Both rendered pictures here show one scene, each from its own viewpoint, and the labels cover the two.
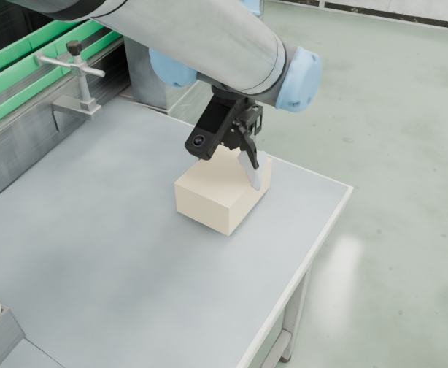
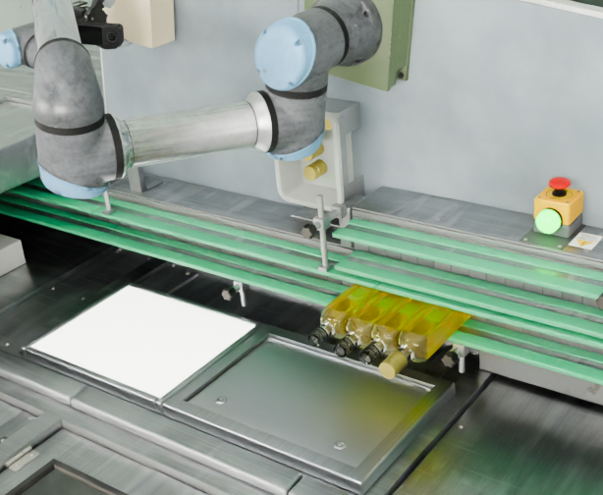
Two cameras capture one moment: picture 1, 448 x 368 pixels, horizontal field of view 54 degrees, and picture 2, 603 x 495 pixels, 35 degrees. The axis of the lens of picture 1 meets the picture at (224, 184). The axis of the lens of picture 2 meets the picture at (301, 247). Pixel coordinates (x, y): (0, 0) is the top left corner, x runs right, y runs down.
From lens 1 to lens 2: 147 cm
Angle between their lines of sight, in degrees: 11
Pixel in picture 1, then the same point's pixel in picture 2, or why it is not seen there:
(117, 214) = (200, 87)
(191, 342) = not seen: outside the picture
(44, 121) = (159, 191)
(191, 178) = (142, 37)
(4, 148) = (192, 200)
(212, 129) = (98, 30)
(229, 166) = (120, 13)
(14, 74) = (132, 217)
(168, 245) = (201, 31)
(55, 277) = not seen: hidden behind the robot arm
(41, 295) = not seen: hidden behind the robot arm
